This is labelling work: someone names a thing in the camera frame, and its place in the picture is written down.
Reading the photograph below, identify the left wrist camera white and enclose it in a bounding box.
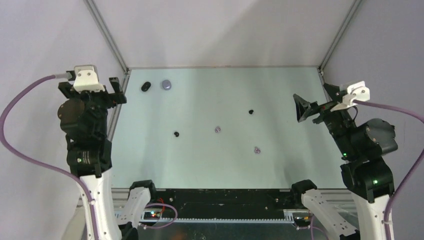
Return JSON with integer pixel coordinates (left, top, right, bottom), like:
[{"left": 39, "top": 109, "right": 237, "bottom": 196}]
[{"left": 72, "top": 64, "right": 106, "bottom": 93}]

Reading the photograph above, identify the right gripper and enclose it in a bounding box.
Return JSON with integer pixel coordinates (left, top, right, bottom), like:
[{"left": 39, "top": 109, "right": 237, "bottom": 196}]
[{"left": 293, "top": 81, "right": 358, "bottom": 158}]

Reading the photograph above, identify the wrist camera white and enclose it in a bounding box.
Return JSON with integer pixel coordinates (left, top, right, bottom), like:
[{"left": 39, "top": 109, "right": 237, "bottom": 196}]
[
  {"left": 72, "top": 64, "right": 106, "bottom": 93},
  {"left": 330, "top": 81, "right": 371, "bottom": 112}
]

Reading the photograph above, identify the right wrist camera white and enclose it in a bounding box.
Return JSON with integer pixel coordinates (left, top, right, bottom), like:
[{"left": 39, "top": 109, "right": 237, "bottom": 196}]
[{"left": 330, "top": 81, "right": 371, "bottom": 112}]

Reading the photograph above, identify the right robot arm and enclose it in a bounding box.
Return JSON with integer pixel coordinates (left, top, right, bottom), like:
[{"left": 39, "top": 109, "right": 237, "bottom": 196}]
[{"left": 290, "top": 81, "right": 398, "bottom": 240}]

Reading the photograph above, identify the purple earbud charging case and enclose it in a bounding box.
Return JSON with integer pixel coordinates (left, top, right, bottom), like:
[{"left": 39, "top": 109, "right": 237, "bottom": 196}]
[{"left": 161, "top": 79, "right": 172, "bottom": 91}]

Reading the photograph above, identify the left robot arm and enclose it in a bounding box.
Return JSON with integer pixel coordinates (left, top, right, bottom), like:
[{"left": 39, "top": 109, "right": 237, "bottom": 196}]
[{"left": 57, "top": 77, "right": 158, "bottom": 240}]

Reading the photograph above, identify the grey slotted cable duct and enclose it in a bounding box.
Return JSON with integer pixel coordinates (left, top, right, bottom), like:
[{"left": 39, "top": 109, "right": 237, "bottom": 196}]
[{"left": 139, "top": 212, "right": 295, "bottom": 224}]

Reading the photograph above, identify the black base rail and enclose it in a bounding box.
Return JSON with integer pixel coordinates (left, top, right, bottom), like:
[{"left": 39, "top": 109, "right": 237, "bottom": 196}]
[{"left": 150, "top": 188, "right": 305, "bottom": 219}]

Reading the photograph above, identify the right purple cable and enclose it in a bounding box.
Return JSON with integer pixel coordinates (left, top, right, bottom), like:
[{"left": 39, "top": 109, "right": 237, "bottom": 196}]
[{"left": 356, "top": 100, "right": 424, "bottom": 240}]

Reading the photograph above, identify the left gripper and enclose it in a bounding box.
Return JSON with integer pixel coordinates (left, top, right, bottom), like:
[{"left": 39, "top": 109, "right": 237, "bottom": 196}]
[{"left": 60, "top": 75, "right": 126, "bottom": 135}]

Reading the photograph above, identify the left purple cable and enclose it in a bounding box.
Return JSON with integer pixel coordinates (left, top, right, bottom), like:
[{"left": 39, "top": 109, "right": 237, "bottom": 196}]
[{"left": 0, "top": 74, "right": 100, "bottom": 240}]

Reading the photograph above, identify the purple cable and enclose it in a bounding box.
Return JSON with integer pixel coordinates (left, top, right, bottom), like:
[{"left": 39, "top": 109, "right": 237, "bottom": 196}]
[
  {"left": 0, "top": 74, "right": 100, "bottom": 240},
  {"left": 356, "top": 100, "right": 424, "bottom": 240}
]

